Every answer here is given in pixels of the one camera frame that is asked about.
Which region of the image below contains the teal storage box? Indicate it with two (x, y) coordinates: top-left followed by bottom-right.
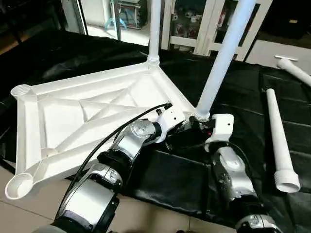
(117, 0), (148, 30)

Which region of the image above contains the black work mat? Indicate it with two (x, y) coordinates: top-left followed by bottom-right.
(0, 29), (311, 229)

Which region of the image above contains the white drawer unit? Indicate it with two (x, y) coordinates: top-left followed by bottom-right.
(245, 39), (311, 68)

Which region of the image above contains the white plastic table top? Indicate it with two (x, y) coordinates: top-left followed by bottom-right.
(5, 61), (197, 200)

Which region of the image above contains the white glass-door cabinet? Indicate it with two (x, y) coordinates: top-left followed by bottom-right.
(160, 0), (273, 61)

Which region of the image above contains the white plastic table leg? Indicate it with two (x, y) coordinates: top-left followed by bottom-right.
(193, 0), (257, 122)
(147, 0), (162, 67)
(264, 87), (301, 194)
(275, 55), (311, 88)

